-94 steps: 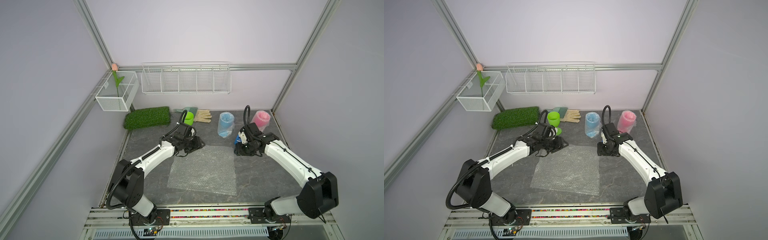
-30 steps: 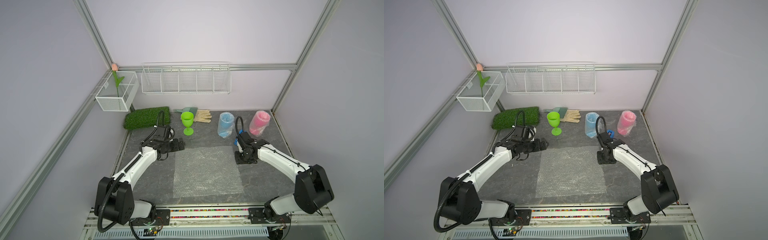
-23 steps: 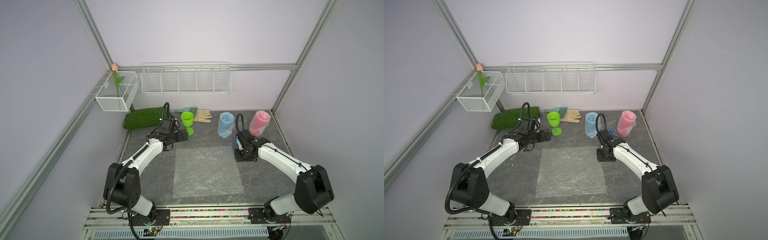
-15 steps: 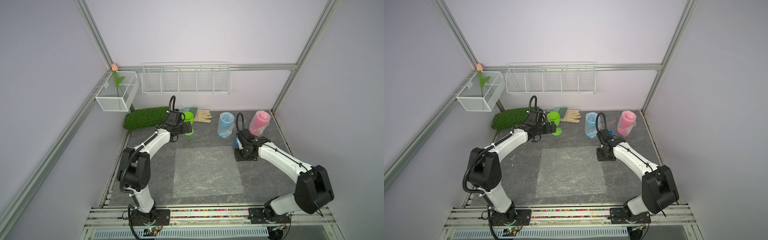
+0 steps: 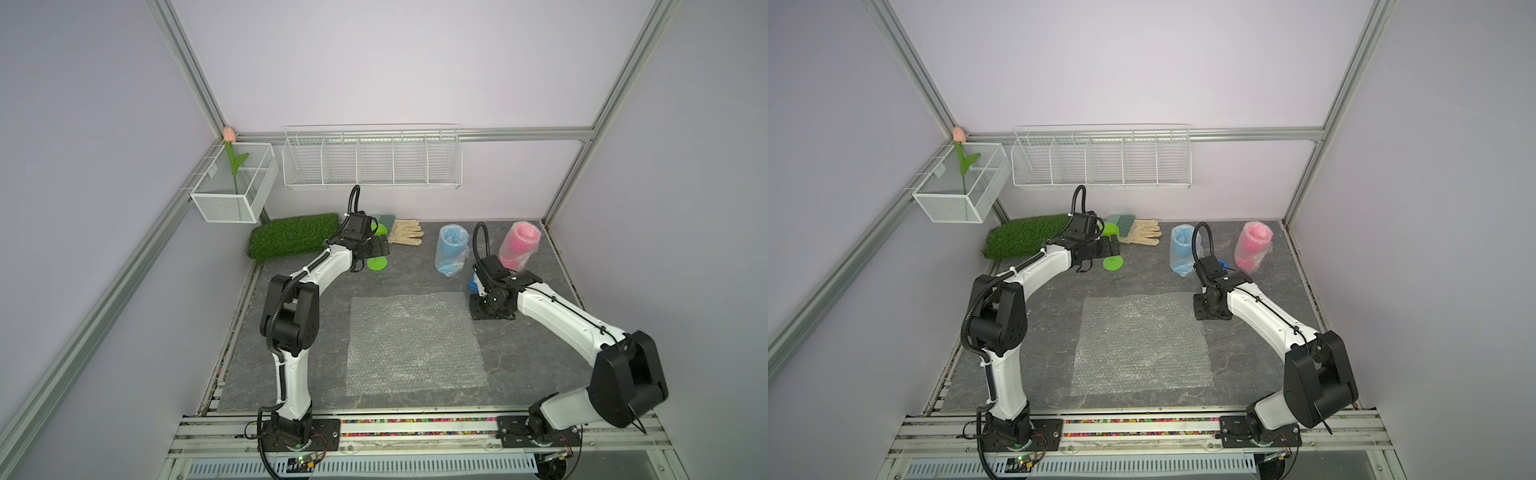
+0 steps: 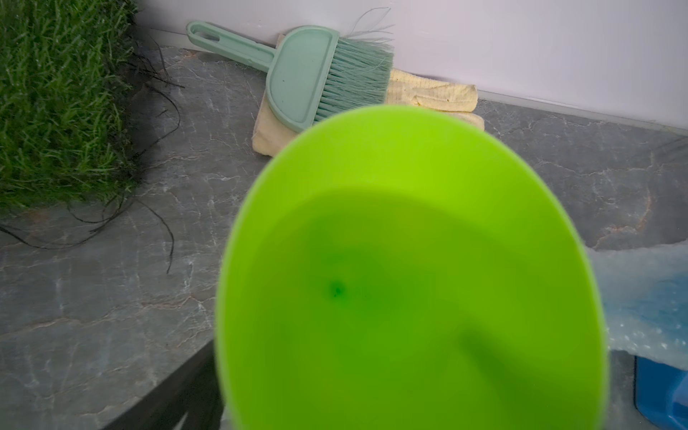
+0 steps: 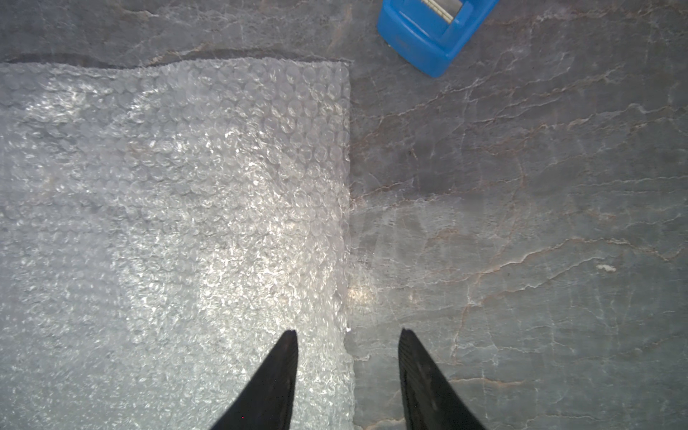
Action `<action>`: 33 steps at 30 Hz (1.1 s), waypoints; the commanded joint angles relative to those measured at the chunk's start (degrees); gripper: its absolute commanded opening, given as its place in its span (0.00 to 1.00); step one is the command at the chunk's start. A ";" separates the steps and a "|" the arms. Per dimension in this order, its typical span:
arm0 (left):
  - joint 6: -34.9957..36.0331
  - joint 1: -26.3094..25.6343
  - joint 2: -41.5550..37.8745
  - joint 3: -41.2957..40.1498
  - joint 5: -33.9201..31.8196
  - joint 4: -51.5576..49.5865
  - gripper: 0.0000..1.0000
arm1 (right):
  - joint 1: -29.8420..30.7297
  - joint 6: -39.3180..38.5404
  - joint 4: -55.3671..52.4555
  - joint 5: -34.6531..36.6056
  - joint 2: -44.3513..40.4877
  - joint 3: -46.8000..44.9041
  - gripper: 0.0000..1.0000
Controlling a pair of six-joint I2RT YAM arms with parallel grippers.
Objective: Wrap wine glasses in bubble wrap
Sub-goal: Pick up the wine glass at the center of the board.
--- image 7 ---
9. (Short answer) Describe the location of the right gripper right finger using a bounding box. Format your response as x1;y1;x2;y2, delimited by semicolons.
398;328;485;430

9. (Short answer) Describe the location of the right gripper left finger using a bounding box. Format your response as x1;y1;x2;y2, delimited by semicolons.
211;330;298;430

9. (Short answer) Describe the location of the bubble wrap sheet stack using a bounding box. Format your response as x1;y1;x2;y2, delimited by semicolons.
1;58;356;429

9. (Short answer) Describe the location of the blue tape dispenser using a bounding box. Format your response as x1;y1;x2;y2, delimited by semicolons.
376;0;498;78

